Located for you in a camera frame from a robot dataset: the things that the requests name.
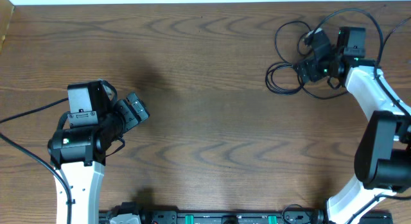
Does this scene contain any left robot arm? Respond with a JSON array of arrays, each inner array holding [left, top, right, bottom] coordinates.
[[48, 80, 150, 223]]

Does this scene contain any wooden board at left edge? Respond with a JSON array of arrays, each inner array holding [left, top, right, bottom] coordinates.
[[0, 0, 15, 50]]

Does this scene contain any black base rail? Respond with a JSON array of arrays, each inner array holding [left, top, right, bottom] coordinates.
[[99, 201, 394, 224]]

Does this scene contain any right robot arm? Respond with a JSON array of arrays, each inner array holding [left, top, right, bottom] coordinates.
[[293, 27, 410, 223]]

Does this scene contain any black usb cable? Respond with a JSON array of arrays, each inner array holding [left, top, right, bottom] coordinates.
[[265, 17, 411, 101]]

